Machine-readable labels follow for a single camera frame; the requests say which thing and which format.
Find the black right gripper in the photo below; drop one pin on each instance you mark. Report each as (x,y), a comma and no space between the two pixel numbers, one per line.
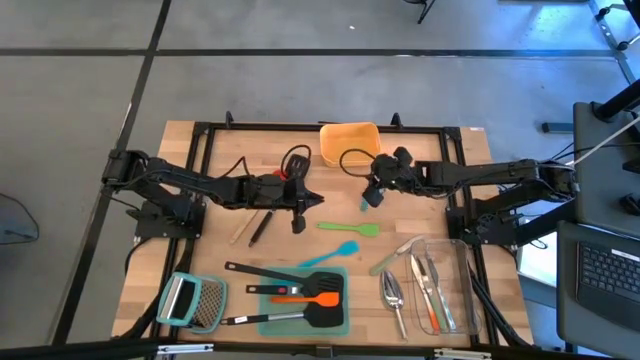
(400,177)

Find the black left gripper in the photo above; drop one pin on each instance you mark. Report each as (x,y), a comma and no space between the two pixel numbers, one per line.
(270,192)

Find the blue silicone spatula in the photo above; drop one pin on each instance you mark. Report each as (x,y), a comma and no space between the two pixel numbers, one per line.
(348,248)

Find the long black slotted turner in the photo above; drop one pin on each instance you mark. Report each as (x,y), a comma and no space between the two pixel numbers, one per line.
(327,282)

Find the orange silicone turner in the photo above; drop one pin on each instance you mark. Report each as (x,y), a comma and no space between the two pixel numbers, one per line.
(327,299)

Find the teal silicone mat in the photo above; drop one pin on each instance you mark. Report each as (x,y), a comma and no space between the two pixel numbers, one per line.
(300,331)

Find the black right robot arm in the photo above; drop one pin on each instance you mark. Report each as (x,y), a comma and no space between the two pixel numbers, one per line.
(490,172)

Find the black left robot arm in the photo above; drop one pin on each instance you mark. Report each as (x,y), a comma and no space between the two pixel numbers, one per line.
(190,177)

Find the orange plastic bin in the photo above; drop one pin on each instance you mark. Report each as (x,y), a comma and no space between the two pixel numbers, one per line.
(350,145)

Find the black clamp knob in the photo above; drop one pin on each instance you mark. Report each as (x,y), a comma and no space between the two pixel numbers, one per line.
(229,119)
(396,120)

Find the green silicone spatula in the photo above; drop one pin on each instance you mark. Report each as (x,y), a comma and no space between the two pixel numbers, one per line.
(369,230)

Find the steel scoop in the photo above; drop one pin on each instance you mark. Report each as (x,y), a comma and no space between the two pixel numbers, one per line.
(392,295)

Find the clear plastic container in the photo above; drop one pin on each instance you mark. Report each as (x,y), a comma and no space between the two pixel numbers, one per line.
(465,280)

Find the teal framed grater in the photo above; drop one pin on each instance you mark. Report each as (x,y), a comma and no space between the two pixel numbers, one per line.
(210,305)

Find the black diagonal desk bar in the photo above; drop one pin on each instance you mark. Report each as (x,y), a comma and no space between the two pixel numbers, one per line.
(550,227)

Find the black tripod leg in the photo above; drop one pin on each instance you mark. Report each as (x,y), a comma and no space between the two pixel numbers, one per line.
(426,10)

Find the black computer keyboard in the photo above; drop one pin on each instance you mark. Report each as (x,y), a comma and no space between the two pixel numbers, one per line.
(610,275)

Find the black monitor pole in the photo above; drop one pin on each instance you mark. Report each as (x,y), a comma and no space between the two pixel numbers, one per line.
(620,102)

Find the small black desk object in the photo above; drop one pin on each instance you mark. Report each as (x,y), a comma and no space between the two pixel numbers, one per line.
(631,205)

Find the office chair base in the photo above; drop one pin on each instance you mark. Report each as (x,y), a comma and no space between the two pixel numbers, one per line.
(611,46)

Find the black rig crossbar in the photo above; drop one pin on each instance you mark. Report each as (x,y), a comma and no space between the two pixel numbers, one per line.
(75,350)

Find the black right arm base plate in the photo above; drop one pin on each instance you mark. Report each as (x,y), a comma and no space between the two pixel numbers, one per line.
(457,225)

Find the black metal table frame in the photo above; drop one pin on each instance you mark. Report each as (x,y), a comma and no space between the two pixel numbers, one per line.
(250,128)

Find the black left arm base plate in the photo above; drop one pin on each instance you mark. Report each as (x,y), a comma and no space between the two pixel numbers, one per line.
(150,227)

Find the silver metal bracket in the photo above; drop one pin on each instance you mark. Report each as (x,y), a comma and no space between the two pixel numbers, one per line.
(460,354)
(185,349)

